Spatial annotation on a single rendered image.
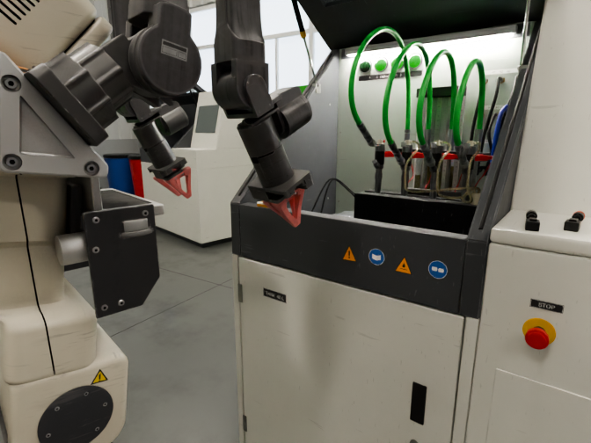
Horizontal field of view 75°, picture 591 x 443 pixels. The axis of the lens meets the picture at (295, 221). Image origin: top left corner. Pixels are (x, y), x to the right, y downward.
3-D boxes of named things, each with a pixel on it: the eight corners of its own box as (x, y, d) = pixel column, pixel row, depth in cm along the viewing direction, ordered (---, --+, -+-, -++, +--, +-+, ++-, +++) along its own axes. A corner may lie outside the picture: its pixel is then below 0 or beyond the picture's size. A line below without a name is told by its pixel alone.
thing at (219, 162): (127, 230, 457) (107, 50, 411) (207, 216, 530) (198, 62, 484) (178, 255, 365) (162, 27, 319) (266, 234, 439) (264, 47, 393)
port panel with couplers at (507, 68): (465, 165, 119) (476, 59, 112) (468, 164, 122) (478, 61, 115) (512, 168, 112) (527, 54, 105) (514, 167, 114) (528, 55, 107)
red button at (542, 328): (517, 349, 69) (521, 323, 68) (521, 339, 72) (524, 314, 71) (551, 359, 66) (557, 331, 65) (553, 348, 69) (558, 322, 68)
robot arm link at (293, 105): (209, 84, 58) (243, 79, 52) (262, 56, 64) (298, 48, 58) (241, 155, 64) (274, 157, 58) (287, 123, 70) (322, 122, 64)
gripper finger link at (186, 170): (190, 188, 104) (173, 157, 99) (203, 191, 98) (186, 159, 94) (170, 202, 100) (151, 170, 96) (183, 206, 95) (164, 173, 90)
